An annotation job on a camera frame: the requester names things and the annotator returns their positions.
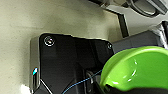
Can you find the green bowl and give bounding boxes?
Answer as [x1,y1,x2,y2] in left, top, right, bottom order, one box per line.
[99,45,168,94]

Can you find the round lit ring button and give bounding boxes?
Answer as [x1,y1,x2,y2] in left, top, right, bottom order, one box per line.
[43,35,56,48]
[106,42,113,50]

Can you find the thin blue cable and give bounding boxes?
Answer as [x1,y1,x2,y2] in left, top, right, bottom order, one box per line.
[61,70,103,94]

